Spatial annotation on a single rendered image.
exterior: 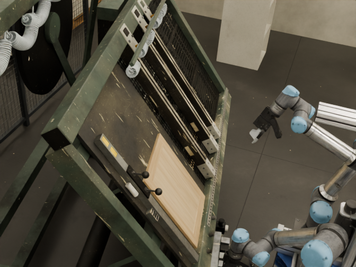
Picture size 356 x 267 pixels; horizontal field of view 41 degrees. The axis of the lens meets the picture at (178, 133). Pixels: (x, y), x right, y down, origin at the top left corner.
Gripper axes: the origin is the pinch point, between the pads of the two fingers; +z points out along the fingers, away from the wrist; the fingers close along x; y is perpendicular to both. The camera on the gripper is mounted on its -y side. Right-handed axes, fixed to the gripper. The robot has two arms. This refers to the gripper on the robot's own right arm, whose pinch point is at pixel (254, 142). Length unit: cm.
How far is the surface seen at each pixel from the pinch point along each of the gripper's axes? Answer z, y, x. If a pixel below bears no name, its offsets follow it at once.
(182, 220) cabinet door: 62, 3, 7
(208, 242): 70, -18, -6
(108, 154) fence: 35, 50, 48
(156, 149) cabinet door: 41, 41, 0
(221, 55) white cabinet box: 69, 104, -386
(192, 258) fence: 71, -15, 16
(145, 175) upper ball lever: 32, 30, 46
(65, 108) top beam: 17, 72, 72
